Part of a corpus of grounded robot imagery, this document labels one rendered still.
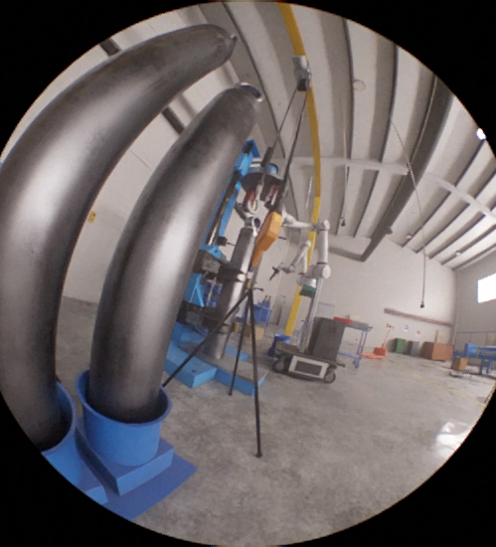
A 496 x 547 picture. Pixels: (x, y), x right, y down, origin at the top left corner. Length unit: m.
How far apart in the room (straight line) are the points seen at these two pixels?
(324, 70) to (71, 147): 6.58
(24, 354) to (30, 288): 0.10
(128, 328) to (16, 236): 0.28
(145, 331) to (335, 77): 6.84
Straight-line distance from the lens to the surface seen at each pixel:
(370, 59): 6.85
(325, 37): 6.54
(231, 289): 1.70
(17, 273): 0.29
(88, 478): 0.66
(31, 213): 0.29
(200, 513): 0.80
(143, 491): 0.80
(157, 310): 0.41
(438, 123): 5.81
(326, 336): 2.40
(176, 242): 0.41
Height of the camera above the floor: 0.73
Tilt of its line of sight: 10 degrees up
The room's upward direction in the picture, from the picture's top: 17 degrees clockwise
